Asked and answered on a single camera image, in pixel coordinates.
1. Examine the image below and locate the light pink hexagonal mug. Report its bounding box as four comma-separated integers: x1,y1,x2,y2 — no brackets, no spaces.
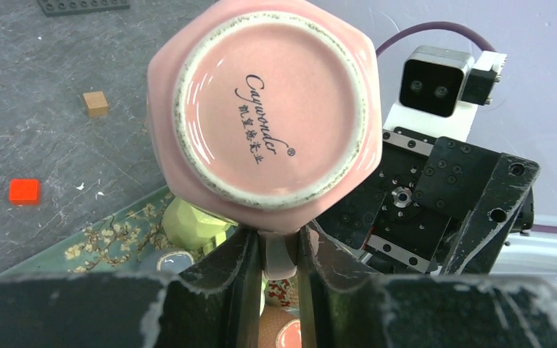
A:
147,1,382,280

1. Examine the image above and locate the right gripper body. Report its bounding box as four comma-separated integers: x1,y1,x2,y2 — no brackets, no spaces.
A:
317,128,534,274

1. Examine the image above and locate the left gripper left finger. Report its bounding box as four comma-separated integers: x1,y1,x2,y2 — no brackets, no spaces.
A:
0,228,261,347

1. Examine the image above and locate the cream and green mug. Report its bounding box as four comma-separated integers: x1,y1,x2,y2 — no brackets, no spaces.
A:
265,276,299,310

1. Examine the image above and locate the floral teal tray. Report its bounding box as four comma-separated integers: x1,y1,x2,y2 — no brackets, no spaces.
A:
0,186,174,280

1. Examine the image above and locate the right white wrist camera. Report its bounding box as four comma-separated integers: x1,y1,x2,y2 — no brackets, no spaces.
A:
384,46,507,141

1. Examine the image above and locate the red cube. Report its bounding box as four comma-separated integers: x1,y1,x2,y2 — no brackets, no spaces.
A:
9,178,41,206

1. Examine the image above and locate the blue-grey square mug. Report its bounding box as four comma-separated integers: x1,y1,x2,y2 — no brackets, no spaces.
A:
137,249,205,274

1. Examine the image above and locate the tan wooden cube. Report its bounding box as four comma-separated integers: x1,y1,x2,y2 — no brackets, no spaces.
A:
82,91,109,117

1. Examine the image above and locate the yellow-green hexagonal mug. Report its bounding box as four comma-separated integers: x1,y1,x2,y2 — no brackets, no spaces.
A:
162,197,238,254

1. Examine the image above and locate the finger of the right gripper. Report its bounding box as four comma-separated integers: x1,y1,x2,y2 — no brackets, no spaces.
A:
442,154,540,275

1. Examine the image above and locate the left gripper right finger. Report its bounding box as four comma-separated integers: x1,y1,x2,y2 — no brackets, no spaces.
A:
298,222,557,347

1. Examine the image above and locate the grey lego baseplate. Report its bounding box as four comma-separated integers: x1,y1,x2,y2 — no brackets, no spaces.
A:
36,0,131,17

